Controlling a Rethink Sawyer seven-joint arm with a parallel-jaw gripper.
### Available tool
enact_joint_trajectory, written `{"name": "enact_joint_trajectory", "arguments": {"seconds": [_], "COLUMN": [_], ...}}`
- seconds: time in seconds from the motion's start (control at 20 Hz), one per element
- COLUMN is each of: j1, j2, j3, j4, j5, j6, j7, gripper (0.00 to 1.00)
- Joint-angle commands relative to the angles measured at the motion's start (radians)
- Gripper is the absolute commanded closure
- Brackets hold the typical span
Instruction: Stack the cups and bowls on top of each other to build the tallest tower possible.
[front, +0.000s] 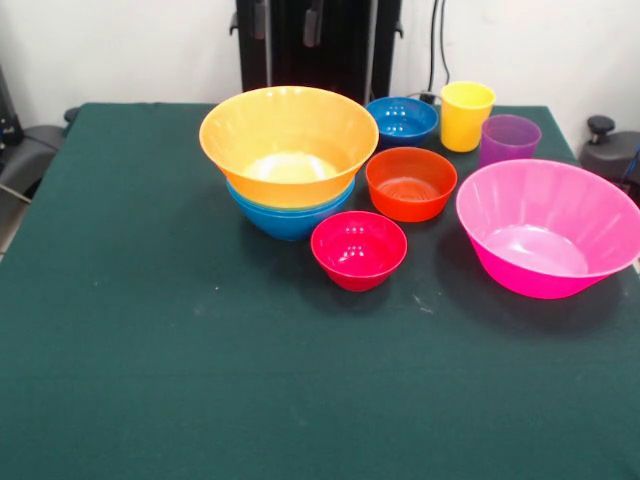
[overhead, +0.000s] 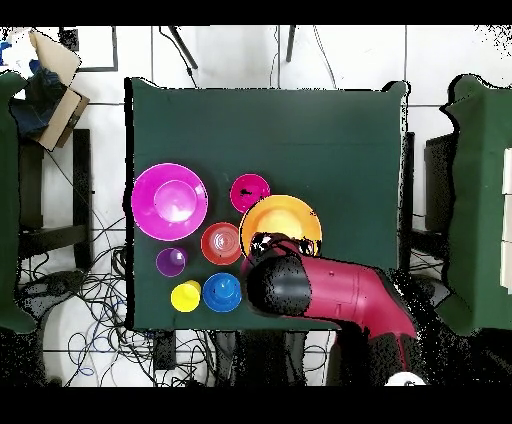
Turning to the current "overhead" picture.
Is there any large pink bowl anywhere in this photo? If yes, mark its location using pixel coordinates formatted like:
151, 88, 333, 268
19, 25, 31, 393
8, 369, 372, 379
130, 162, 210, 243

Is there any black tripod leg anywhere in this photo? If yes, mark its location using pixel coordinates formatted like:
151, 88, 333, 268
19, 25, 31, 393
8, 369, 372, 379
285, 25, 298, 63
167, 25, 199, 70

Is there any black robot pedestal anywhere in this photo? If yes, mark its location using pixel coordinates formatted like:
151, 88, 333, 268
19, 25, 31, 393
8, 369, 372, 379
213, 330, 309, 387

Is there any dark green table cloth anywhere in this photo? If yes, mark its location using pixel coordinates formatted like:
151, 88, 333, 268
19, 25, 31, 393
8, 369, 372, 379
124, 76, 411, 333

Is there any small dark blue bowl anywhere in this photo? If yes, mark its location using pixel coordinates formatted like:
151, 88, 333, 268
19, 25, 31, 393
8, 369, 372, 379
201, 272, 244, 314

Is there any tangle of cables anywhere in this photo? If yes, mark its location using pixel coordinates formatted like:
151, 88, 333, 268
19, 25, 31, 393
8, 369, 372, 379
19, 215, 217, 387

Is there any cardboard box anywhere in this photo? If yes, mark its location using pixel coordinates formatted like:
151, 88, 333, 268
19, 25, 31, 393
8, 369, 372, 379
9, 28, 91, 153

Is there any yellow cup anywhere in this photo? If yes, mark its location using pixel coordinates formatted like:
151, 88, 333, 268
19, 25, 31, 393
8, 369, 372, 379
170, 279, 202, 314

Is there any black rectangular frame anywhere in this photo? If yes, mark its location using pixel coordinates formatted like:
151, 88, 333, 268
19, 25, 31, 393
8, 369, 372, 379
59, 25, 119, 73

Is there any green cloth side table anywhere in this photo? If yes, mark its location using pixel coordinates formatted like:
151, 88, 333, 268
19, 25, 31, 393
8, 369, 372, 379
0, 70, 38, 335
439, 73, 512, 337

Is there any purple cup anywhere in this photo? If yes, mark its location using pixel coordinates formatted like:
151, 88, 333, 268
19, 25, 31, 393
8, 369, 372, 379
155, 246, 189, 278

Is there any small crimson bowl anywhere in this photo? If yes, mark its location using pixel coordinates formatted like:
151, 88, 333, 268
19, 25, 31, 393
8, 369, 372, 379
228, 172, 272, 215

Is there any black power brick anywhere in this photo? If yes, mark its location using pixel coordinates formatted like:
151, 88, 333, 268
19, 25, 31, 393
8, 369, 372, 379
153, 330, 177, 371

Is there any white box stack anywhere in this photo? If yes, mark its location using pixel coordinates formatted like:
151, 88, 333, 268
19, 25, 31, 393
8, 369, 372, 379
499, 147, 512, 295

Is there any dark blue cloth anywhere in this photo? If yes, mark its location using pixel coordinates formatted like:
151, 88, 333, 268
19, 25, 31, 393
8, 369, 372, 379
9, 59, 67, 137

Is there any small red-orange bowl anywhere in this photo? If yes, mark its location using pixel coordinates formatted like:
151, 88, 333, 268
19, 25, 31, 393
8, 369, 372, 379
199, 221, 245, 267

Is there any large orange bowl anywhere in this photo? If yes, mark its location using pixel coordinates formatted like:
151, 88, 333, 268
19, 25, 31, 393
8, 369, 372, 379
238, 194, 324, 261

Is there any grey base with black knob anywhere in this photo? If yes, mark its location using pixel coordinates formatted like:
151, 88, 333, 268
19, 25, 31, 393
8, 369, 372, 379
23, 269, 87, 307
415, 273, 451, 309

